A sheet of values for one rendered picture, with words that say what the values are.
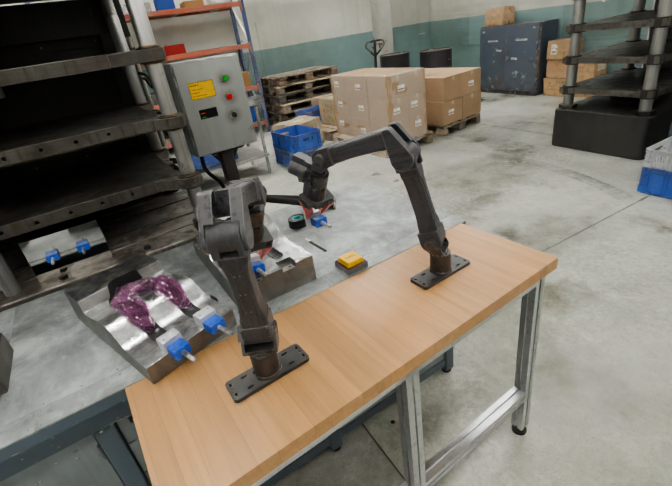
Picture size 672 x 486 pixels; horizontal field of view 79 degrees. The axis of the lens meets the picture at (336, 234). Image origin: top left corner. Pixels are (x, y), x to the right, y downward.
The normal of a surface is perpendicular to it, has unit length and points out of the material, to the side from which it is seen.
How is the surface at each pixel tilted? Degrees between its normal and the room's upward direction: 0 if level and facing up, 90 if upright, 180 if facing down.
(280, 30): 90
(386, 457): 0
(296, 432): 0
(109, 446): 90
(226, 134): 90
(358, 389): 0
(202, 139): 90
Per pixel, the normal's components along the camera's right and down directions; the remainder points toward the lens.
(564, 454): -0.14, -0.88
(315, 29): 0.49, 0.33
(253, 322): 0.05, 0.55
